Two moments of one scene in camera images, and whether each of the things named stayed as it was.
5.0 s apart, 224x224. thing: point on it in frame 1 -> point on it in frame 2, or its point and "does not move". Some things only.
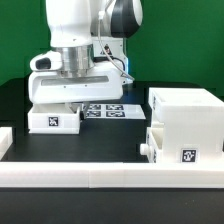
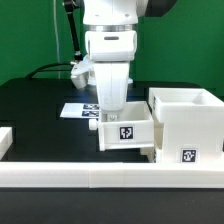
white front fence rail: (112, 175) does not move
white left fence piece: (6, 140) does not move
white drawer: (53, 118) -> (130, 128)
